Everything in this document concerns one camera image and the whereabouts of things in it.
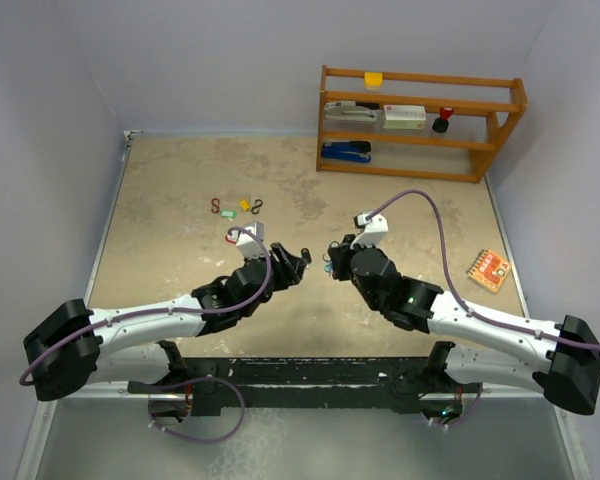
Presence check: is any grey stapler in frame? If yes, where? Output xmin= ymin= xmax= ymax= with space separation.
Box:
xmin=323 ymin=100 xmax=380 ymax=122

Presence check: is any wooden shelf rack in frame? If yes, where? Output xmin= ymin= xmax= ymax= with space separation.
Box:
xmin=316 ymin=66 xmax=528 ymax=183

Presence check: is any black tag key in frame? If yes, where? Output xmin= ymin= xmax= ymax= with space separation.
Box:
xmin=301 ymin=248 xmax=312 ymax=268

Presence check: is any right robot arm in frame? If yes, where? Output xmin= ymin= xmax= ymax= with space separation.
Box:
xmin=327 ymin=235 xmax=600 ymax=415

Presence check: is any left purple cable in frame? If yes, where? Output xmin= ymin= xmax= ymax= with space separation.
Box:
xmin=18 ymin=226 xmax=274 ymax=444

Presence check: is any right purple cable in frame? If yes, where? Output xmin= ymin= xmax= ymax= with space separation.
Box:
xmin=364 ymin=188 xmax=600 ymax=431

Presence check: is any purple cable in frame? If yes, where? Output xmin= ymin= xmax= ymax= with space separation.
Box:
xmin=364 ymin=188 xmax=600 ymax=431
xmin=18 ymin=226 xmax=274 ymax=444

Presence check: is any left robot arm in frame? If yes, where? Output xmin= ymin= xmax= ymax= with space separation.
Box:
xmin=19 ymin=243 xmax=311 ymax=401

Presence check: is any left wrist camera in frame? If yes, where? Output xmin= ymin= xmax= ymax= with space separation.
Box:
xmin=225 ymin=221 xmax=266 ymax=260

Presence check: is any green tag key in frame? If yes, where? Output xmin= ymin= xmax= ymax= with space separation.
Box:
xmin=219 ymin=209 xmax=237 ymax=219

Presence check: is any blue stapler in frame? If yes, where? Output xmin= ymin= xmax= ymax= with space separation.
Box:
xmin=320 ymin=141 xmax=371 ymax=164

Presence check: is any yellow block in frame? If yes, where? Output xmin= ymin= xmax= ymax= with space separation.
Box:
xmin=363 ymin=72 xmax=383 ymax=91

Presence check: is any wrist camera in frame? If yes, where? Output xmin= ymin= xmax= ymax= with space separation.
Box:
xmin=351 ymin=212 xmax=389 ymax=248
xmin=225 ymin=221 xmax=266 ymax=260

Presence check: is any black base frame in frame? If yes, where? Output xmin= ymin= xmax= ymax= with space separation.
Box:
xmin=127 ymin=356 xmax=484 ymax=417

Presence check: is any white cardboard box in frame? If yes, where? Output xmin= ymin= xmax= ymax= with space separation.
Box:
xmin=383 ymin=105 xmax=427 ymax=130

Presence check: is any orange spiral notebook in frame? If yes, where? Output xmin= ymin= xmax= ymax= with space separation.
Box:
xmin=467 ymin=249 xmax=512 ymax=293

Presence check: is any red carabiner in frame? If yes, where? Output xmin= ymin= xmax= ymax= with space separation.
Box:
xmin=211 ymin=198 xmax=221 ymax=214

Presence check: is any blue tag key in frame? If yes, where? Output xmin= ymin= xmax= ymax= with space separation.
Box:
xmin=322 ymin=253 xmax=332 ymax=275

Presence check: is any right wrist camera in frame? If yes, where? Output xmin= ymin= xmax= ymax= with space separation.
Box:
xmin=351 ymin=212 xmax=389 ymax=248

